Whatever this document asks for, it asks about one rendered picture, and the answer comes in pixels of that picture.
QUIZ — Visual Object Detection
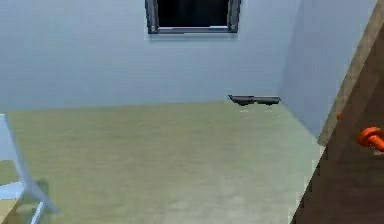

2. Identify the orange door handle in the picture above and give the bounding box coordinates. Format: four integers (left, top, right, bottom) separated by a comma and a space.
357, 126, 384, 153

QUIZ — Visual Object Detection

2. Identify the brown wooden door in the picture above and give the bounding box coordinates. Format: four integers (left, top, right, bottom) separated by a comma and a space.
290, 0, 384, 224

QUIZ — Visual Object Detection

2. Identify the grey framed dark window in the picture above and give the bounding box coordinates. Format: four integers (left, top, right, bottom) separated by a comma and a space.
144, 0, 242, 35

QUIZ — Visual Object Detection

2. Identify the white chair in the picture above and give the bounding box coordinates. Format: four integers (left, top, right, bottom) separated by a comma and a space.
0, 113, 60, 224

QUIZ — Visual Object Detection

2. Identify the dark grey flat tray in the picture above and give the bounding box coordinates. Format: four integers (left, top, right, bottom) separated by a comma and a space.
227, 94, 282, 107

